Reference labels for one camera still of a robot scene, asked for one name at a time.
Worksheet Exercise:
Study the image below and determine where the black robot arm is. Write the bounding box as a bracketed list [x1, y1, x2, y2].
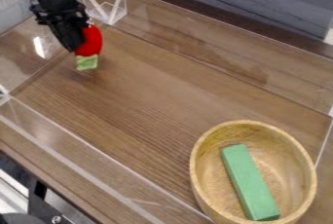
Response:
[30, 0, 90, 52]

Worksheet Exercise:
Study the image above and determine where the wooden oval bowl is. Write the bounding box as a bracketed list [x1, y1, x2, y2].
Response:
[189, 120, 317, 224]

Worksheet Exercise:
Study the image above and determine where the green rectangular block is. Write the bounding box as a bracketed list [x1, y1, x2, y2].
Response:
[220, 144, 281, 221]

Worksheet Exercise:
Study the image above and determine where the clear acrylic corner bracket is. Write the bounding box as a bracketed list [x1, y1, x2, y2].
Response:
[82, 0, 127, 25]

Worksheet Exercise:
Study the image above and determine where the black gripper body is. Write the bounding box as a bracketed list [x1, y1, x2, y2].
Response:
[30, 3, 90, 31]

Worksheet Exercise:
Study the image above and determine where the red plush strawberry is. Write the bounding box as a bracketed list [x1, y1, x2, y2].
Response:
[74, 24, 103, 71]

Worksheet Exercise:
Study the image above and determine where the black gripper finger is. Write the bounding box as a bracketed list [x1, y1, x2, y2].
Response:
[52, 27, 76, 52]
[74, 23, 88, 48]

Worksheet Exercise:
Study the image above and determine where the clear acrylic enclosure wall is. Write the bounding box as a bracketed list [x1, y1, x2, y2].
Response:
[0, 89, 213, 224]

